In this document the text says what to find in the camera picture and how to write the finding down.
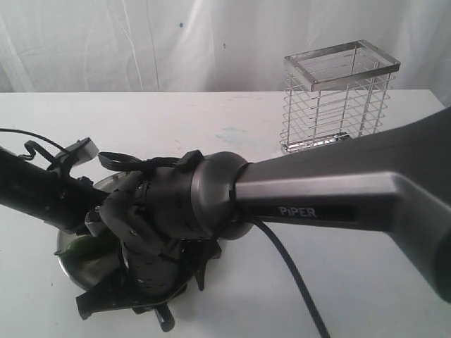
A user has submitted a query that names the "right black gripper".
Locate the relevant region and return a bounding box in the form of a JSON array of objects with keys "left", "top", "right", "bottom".
[{"left": 76, "top": 235, "right": 222, "bottom": 332}]

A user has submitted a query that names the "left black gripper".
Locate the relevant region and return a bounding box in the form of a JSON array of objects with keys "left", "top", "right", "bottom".
[{"left": 45, "top": 176, "right": 106, "bottom": 234}]

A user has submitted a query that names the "green cucumber piece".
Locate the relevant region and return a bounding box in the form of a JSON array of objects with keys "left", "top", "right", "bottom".
[{"left": 54, "top": 236, "right": 118, "bottom": 261}]

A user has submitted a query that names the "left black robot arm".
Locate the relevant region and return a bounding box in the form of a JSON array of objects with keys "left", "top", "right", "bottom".
[{"left": 1, "top": 148, "right": 107, "bottom": 233}]

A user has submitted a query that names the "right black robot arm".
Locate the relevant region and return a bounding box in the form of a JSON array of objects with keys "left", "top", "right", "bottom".
[{"left": 76, "top": 108, "right": 450, "bottom": 337}]

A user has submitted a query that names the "round stainless steel plate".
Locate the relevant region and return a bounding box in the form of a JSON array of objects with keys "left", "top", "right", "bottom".
[{"left": 56, "top": 174, "right": 198, "bottom": 300}]

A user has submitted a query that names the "white backdrop curtain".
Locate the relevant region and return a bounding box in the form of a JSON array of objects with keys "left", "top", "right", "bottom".
[{"left": 1, "top": 1, "right": 450, "bottom": 92}]

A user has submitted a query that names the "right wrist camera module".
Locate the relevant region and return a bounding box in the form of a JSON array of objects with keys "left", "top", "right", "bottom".
[{"left": 85, "top": 206, "right": 106, "bottom": 237}]

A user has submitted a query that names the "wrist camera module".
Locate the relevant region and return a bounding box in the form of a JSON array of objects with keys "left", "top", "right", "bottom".
[
  {"left": 85, "top": 206, "right": 106, "bottom": 237},
  {"left": 66, "top": 137, "right": 99, "bottom": 167}
]

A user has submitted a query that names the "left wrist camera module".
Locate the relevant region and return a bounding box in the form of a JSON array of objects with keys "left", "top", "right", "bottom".
[{"left": 66, "top": 137, "right": 99, "bottom": 167}]

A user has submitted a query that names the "chrome wire utensil holder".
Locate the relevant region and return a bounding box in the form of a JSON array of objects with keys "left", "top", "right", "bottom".
[{"left": 280, "top": 40, "right": 401, "bottom": 154}]

